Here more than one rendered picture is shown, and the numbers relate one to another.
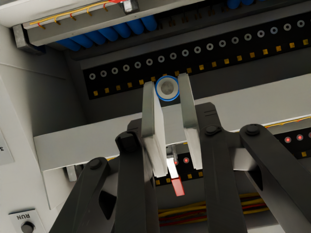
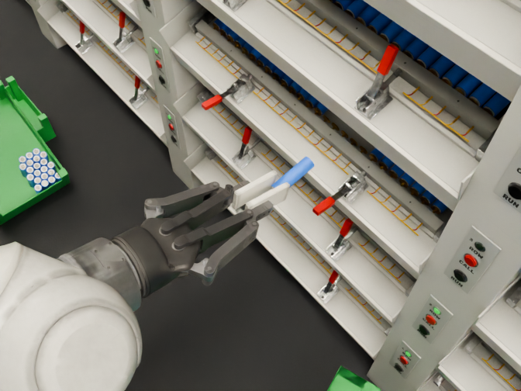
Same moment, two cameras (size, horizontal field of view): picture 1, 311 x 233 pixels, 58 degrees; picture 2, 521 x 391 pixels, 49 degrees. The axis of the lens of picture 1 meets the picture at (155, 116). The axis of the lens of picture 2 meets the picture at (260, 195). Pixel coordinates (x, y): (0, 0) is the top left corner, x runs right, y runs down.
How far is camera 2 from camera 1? 76 cm
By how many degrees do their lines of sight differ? 87
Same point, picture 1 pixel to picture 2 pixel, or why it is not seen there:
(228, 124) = (315, 87)
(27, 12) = (409, 239)
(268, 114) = (292, 69)
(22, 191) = (490, 209)
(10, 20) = (426, 248)
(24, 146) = (454, 221)
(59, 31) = (412, 212)
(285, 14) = not seen: hidden behind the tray
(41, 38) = (426, 223)
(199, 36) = not seen: hidden behind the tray
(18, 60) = not seen: hidden behind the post
